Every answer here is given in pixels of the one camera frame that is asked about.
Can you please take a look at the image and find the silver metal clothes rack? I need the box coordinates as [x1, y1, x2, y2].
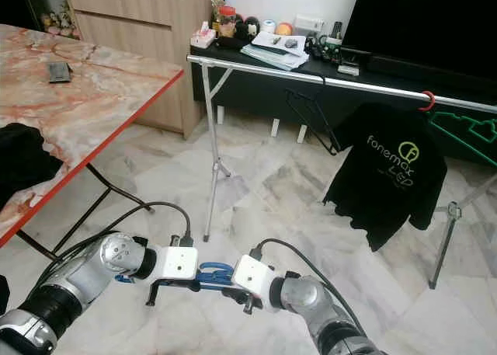
[186, 54, 497, 291]

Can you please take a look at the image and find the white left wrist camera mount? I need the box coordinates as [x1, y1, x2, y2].
[154, 246, 199, 281]

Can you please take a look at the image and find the white plastic box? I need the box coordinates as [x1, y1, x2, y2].
[293, 15, 325, 36]

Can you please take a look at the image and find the black TV console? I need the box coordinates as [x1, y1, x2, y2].
[188, 43, 497, 165]

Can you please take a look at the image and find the blue plastic hanger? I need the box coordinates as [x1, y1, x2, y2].
[113, 260, 242, 294]

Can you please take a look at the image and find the black fonemax T-shirt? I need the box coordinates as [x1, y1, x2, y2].
[322, 101, 450, 252]
[0, 122, 64, 208]

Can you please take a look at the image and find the marble top folding table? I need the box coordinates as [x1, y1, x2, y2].
[0, 23, 186, 251]

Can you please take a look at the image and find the green plastic hanger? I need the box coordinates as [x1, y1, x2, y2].
[429, 109, 497, 163]

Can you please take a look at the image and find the red plastic hanger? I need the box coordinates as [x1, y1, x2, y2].
[417, 90, 436, 112]

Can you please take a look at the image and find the pink tissue box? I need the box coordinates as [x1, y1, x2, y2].
[191, 27, 217, 49]

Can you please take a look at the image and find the black flat television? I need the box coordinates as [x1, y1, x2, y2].
[340, 0, 497, 59]

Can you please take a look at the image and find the black wire hanger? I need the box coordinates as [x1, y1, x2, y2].
[283, 75, 342, 155]

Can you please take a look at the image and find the stack of white papers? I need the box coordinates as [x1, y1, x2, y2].
[241, 33, 309, 68]

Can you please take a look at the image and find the black soundbar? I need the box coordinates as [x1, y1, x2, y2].
[338, 48, 497, 80]

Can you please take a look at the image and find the small black flat wallet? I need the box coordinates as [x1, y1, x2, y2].
[48, 61, 75, 84]

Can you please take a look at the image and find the light wooden cabinet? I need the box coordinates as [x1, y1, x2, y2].
[61, 0, 212, 134]

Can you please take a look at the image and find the jar with red lid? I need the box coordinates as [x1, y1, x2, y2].
[217, 5, 237, 37]

